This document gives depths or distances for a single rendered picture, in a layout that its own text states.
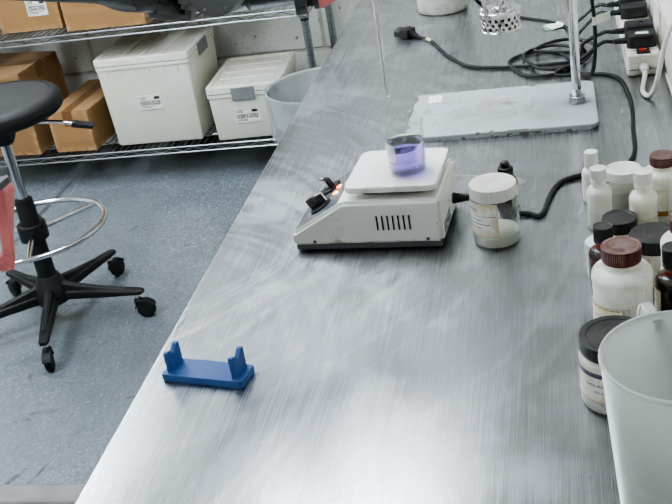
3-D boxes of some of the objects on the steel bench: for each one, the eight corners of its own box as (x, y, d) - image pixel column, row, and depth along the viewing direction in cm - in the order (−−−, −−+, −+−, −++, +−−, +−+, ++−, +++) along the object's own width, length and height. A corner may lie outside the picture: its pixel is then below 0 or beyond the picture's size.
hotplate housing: (295, 253, 139) (284, 198, 135) (320, 209, 150) (310, 157, 146) (462, 249, 132) (455, 191, 129) (475, 203, 143) (470, 149, 140)
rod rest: (162, 381, 116) (154, 354, 114) (177, 364, 118) (170, 337, 117) (242, 390, 112) (236, 361, 110) (256, 371, 115) (249, 344, 113)
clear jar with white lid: (495, 224, 137) (490, 168, 133) (531, 236, 132) (526, 178, 129) (463, 243, 134) (457, 185, 130) (499, 255, 129) (493, 196, 126)
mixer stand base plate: (404, 144, 166) (403, 138, 166) (417, 100, 184) (416, 94, 183) (599, 128, 160) (599, 122, 159) (594, 84, 177) (593, 78, 176)
